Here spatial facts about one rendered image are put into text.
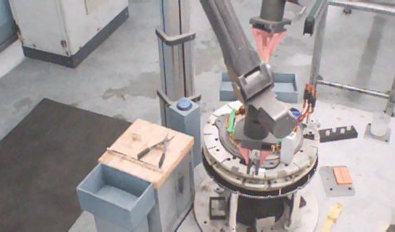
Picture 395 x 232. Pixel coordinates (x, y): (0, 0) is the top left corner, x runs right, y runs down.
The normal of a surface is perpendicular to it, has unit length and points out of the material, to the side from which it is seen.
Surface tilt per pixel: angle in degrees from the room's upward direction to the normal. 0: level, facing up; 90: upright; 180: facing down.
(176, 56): 90
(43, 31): 90
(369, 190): 0
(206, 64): 0
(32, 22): 92
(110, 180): 90
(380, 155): 0
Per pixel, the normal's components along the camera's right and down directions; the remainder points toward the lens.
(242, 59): 0.39, 0.32
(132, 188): -0.47, 0.57
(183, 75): 0.50, 0.54
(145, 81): -0.02, -0.77
